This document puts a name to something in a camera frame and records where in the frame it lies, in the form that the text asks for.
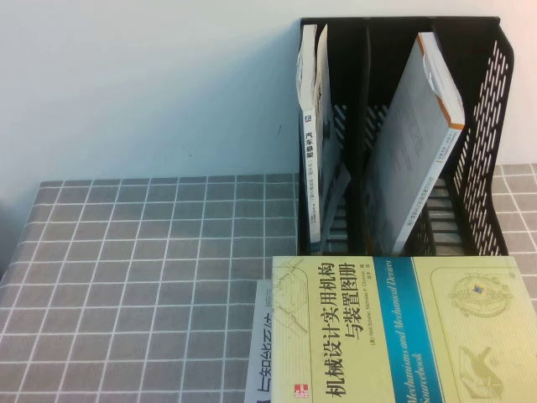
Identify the yellow-green mechanical design book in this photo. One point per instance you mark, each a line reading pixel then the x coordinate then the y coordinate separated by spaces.
pixel 398 327

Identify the white book blue spine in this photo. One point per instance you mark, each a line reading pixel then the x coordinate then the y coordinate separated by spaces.
pixel 309 168

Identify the white intelligent systems book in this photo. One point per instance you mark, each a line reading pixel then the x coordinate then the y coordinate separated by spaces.
pixel 262 344

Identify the white book orange stripe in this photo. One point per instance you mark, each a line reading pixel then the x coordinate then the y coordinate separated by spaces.
pixel 403 147

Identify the black plastic book stand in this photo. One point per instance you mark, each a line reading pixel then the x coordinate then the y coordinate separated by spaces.
pixel 482 126

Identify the grey checked tablecloth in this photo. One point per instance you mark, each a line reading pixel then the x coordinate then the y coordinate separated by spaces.
pixel 126 273

